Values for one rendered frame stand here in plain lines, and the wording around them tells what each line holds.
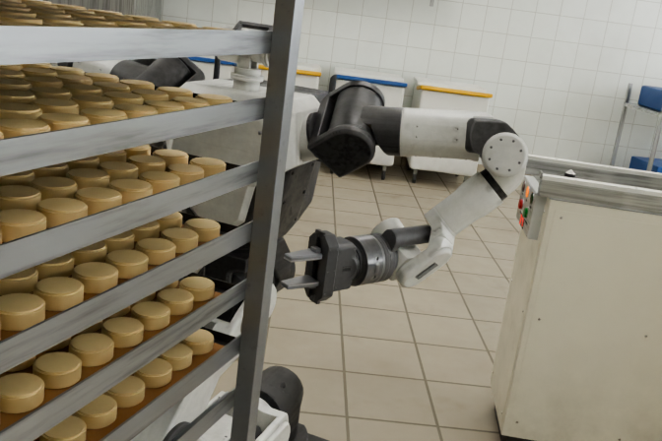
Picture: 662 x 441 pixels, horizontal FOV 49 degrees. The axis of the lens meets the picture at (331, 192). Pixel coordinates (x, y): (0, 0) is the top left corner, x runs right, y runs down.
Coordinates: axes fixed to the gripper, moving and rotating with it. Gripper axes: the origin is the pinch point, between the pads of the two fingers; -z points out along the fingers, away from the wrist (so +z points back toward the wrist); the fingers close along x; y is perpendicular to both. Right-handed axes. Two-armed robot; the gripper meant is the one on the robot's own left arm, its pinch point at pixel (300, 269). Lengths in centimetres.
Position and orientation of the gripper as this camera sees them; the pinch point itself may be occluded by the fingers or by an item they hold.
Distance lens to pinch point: 122.5
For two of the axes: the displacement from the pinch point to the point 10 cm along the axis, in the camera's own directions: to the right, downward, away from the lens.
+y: 6.1, 2.8, -7.4
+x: 1.3, -9.6, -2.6
